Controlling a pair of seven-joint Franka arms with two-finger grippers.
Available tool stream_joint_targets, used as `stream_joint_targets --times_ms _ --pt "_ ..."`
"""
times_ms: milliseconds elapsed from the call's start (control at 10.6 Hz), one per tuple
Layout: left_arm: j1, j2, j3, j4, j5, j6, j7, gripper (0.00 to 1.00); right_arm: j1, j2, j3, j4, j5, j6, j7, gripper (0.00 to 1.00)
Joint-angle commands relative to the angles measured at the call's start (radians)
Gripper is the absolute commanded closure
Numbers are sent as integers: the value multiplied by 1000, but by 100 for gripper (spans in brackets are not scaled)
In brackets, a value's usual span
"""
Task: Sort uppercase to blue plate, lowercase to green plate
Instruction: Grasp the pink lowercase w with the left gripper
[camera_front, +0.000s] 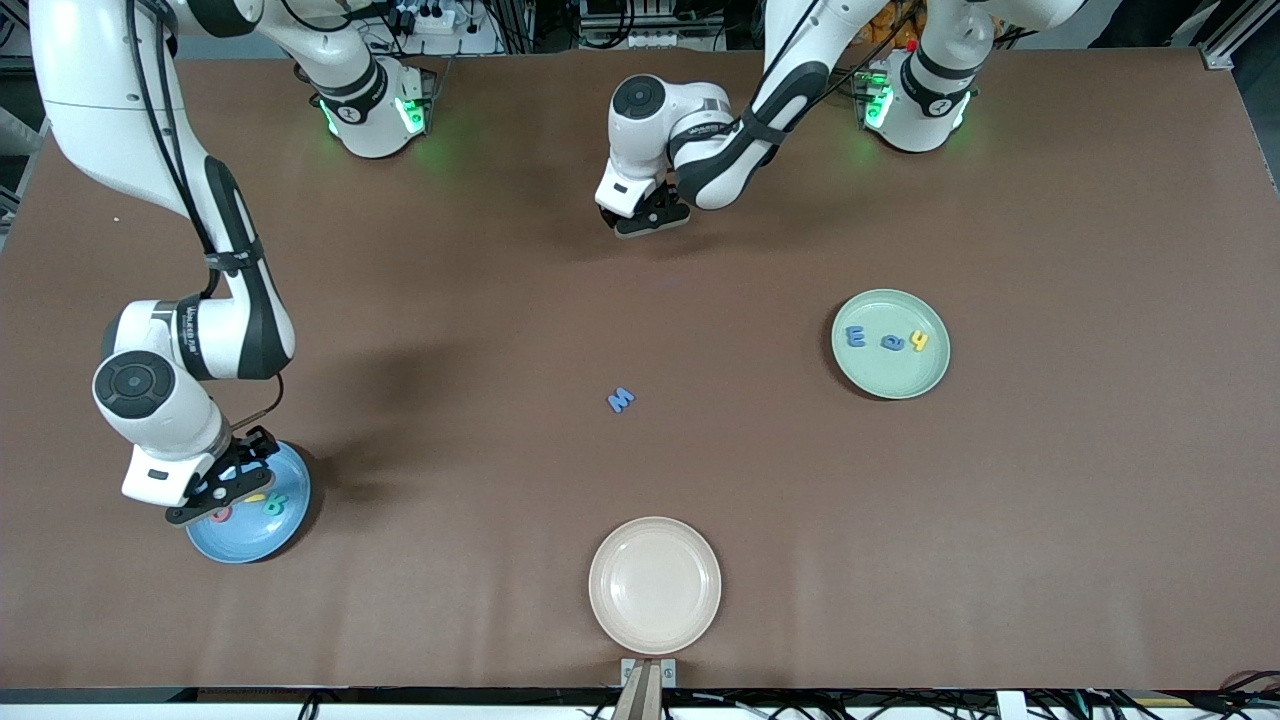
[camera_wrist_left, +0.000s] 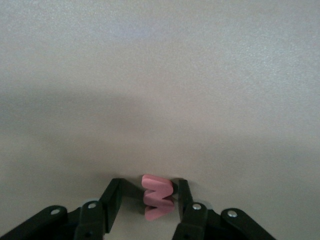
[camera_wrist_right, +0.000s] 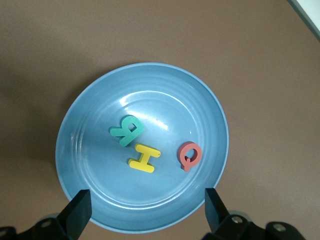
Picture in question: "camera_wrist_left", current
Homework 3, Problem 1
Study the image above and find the red lowercase letter w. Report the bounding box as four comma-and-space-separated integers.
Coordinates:
141, 174, 175, 222

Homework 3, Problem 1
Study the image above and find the brown table cover sheet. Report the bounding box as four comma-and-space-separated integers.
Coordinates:
0, 0, 320, 240

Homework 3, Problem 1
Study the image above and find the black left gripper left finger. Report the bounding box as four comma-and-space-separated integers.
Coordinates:
0, 177, 145, 240

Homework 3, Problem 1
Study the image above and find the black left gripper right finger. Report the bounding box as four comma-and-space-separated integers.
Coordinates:
171, 178, 276, 240

